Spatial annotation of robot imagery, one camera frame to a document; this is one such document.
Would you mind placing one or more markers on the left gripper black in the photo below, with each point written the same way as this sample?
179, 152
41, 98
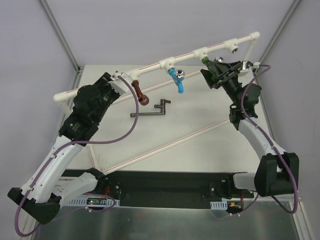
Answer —
105, 83

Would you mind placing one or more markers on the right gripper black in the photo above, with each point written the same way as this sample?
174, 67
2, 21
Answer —
225, 75

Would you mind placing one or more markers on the green plastic water faucet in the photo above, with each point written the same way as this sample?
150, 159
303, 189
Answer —
211, 75

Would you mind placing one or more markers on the white PVC pipe frame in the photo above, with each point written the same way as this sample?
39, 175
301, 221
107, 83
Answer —
166, 64

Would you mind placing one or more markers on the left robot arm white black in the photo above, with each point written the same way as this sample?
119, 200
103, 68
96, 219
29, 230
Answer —
40, 196

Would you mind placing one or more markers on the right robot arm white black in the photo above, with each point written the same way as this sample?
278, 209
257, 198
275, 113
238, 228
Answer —
278, 170

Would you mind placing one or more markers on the blue plastic water faucet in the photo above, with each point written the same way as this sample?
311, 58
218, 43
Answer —
178, 76

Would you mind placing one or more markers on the brown plastic water faucet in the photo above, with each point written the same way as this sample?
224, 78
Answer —
142, 98

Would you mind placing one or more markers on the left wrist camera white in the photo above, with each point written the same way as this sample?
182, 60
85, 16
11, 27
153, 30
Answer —
118, 82

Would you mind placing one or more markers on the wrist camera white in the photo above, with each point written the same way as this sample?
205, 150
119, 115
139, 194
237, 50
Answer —
118, 82
247, 67

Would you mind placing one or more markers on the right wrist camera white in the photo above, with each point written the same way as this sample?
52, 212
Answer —
247, 67

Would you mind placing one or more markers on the aluminium enclosure frame post left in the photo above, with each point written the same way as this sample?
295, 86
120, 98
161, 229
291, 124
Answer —
59, 34

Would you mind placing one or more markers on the aluminium enclosure frame post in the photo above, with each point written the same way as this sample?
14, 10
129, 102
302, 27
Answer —
59, 34
293, 7

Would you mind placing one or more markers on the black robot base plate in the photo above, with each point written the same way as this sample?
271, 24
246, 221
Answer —
178, 190

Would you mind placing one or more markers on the aluminium enclosure frame post right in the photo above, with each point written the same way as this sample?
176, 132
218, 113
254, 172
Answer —
293, 7

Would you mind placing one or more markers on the left white cable duct board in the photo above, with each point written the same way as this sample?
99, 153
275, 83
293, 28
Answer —
92, 201

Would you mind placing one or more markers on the white cable duct board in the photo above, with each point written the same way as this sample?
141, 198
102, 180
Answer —
225, 205
92, 201

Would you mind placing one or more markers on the right white cable duct board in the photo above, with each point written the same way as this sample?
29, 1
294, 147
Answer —
225, 205

